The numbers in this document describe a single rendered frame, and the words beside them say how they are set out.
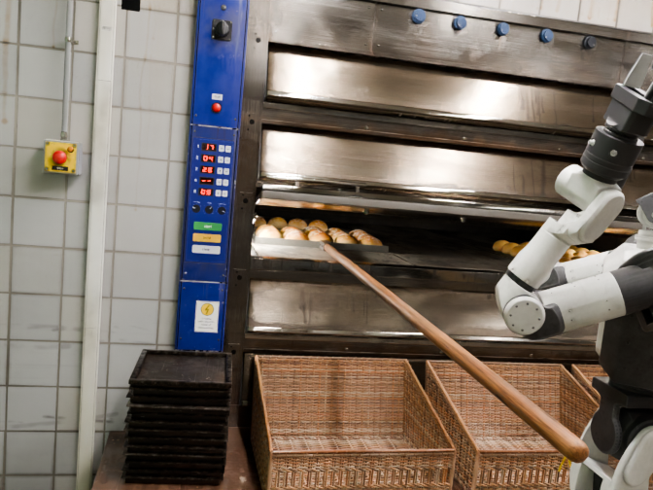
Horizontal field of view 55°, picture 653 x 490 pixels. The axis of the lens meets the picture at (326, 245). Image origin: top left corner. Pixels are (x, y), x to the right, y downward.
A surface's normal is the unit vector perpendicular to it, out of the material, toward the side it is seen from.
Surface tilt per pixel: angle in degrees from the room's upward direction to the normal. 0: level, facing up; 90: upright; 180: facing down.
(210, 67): 90
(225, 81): 90
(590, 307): 98
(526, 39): 90
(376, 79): 70
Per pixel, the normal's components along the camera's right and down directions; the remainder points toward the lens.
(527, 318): -0.11, 0.25
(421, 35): 0.20, 0.15
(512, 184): 0.22, -0.21
